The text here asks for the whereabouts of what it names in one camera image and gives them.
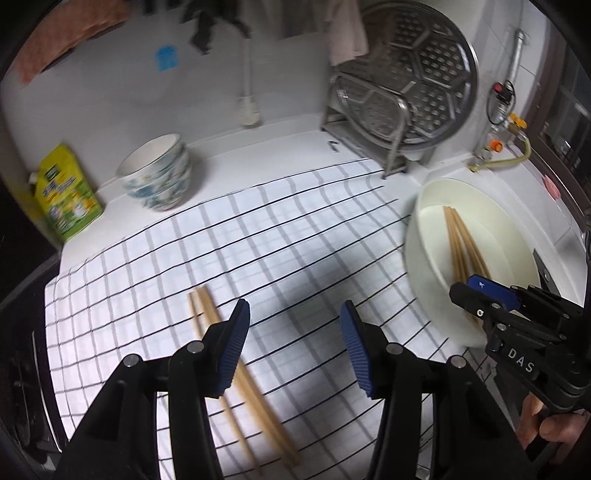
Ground round metal steamer tray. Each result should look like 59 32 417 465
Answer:
339 1 479 151

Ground yellow green refill pouch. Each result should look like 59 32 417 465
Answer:
30 144 105 244

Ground pink hanging cloth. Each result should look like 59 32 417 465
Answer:
323 0 369 66

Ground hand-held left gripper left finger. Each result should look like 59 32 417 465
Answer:
55 299 251 480

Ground person's right hand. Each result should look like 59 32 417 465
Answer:
516 395 591 451

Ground grey metal gas pipe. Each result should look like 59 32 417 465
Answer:
505 30 528 112

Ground yellow gas hose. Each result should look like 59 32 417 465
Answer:
466 136 532 172

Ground blue patterned bowl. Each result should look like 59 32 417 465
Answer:
121 147 191 200
115 134 186 186
133 166 193 212

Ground black red valve device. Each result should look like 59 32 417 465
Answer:
486 80 516 126

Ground wooden chopstick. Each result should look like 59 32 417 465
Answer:
446 207 471 281
453 209 493 278
442 206 462 283
198 286 302 466
450 208 485 328
188 291 257 468

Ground white checked cloth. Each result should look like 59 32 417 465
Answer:
45 157 500 468

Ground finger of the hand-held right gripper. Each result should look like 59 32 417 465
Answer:
465 274 523 311
449 281 505 330

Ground orange waffle dishcloth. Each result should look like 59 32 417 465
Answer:
14 0 131 85

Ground white round basin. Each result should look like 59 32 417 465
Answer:
405 178 539 350

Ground black appliance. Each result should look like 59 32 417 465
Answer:
0 258 66 464

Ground metal dish rack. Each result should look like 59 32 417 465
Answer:
322 74 413 179

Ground black hanging rag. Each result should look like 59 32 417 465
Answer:
182 0 251 54

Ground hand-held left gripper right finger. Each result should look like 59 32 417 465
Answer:
340 300 532 480

